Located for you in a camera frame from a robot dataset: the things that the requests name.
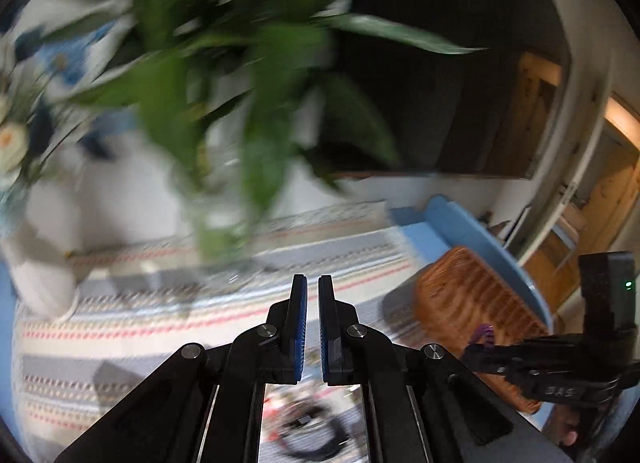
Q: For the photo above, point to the clear glass vase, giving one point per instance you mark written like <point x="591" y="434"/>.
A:
<point x="216" y="220"/>

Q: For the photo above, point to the right hand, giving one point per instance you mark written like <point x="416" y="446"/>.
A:
<point x="561" y="427"/>

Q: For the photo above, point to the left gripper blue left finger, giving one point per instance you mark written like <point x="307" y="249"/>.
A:
<point x="283" y="336"/>

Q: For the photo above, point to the striped woven table runner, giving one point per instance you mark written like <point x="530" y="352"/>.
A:
<point x="138" y="304"/>

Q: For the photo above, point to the white and blue flower bouquet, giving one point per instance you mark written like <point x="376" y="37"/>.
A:
<point x="32" y="129"/>

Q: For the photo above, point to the white ceramic vase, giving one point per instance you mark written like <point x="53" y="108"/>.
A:
<point x="42" y="276"/>

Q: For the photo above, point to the green leafy plant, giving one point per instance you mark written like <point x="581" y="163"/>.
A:
<point x="187" y="63"/>

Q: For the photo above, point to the brown wicker basket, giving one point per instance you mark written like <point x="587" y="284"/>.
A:
<point x="459" y="293"/>

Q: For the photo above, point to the black television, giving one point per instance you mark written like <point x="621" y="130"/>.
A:
<point x="485" y="111"/>

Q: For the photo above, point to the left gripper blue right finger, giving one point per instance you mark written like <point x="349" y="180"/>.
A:
<point x="335" y="318"/>

